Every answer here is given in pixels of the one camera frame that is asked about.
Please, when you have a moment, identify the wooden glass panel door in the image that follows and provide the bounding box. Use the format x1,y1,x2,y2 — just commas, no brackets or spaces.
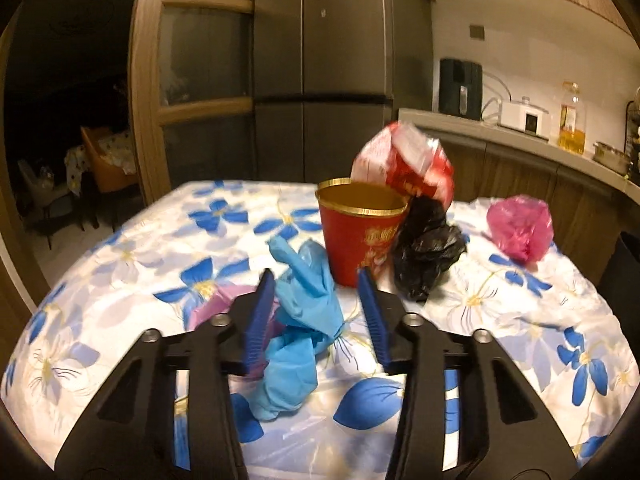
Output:
129,0,257,206

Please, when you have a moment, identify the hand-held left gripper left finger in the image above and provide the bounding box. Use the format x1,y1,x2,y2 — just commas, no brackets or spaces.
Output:
54,267,278,480

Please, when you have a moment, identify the white dotted cloth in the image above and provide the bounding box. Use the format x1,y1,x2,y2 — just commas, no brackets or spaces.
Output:
64,129,135,196

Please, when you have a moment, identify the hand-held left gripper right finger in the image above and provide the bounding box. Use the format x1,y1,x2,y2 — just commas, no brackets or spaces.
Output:
356,266,571,480

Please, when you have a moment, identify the black trash bin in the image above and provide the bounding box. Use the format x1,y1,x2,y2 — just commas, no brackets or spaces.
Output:
597,230,640,321

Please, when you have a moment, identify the white rice cooker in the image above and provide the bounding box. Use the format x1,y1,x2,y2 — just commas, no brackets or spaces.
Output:
500,96,551,137

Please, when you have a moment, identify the dark grey refrigerator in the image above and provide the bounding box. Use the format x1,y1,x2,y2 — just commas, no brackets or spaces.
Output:
250,0,433,196

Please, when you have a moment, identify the cooking oil bottle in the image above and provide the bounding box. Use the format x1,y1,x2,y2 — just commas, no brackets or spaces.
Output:
557,82,587,153

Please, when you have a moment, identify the pink plastic bag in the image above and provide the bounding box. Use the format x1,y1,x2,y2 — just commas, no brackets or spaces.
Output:
487,197,553,265

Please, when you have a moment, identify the stainless steel basin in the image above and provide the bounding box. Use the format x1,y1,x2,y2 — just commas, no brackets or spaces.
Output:
593,141,633,176

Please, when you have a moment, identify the black air fryer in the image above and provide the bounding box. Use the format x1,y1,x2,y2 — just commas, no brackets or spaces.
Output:
439,58,483,121

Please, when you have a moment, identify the blue rubber glove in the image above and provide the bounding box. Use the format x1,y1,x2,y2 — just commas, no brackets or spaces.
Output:
252,234,346,422

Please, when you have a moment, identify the black dish rack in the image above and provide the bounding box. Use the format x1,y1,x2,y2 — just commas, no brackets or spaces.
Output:
625,87,640,181

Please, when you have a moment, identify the orange chair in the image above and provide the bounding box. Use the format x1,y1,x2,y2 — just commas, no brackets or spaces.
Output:
80,126,138,193

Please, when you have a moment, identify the purple plastic bag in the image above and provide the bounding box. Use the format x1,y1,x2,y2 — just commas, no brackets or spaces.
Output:
189,284,281,378

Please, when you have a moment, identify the blue floral tablecloth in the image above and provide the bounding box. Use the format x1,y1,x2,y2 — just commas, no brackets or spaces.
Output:
0,180,636,480

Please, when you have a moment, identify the wooden base cabinet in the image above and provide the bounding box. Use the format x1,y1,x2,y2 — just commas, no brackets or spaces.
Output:
397,125,631,261

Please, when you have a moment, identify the red paper cup gold rim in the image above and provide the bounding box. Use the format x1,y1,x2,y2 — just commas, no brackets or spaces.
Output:
316,178,408,288

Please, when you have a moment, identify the black plastic bag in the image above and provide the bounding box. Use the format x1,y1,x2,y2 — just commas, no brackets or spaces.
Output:
391,196,468,303

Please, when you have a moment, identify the red white plastic bag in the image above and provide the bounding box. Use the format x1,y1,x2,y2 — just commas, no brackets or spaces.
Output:
352,121,456,211

